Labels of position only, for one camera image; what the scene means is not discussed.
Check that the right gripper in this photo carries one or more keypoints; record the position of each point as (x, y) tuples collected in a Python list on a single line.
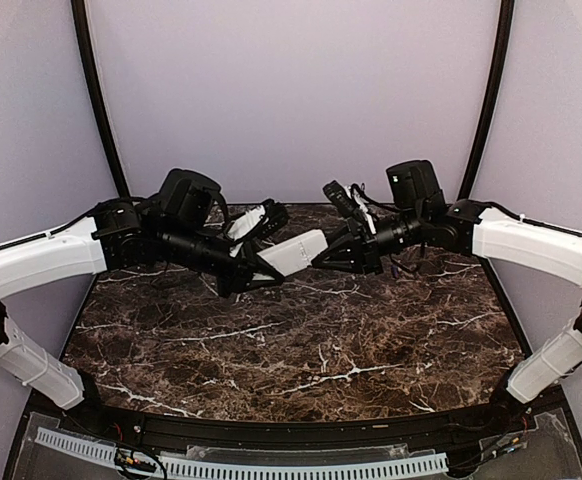
[(362, 248)]

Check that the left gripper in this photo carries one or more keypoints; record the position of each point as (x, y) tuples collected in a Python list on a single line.
[(238, 280)]

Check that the white remote control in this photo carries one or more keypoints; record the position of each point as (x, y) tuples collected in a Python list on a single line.
[(295, 254)]

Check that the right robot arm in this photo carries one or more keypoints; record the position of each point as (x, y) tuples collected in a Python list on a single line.
[(421, 216)]

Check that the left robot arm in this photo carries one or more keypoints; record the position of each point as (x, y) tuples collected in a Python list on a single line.
[(185, 223)]

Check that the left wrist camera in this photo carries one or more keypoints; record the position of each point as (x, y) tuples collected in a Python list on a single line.
[(259, 222)]

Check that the black front rail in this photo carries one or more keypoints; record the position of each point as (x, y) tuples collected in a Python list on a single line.
[(175, 433)]

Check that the white slotted cable duct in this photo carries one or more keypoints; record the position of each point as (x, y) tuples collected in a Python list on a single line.
[(107, 455)]

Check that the right black frame post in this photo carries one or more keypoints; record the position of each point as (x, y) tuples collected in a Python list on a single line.
[(491, 93)]

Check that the black frame post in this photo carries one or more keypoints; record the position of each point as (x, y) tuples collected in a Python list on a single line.
[(491, 93), (96, 96)]

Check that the left black frame post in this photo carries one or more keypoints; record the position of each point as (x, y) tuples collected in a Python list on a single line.
[(96, 96)]

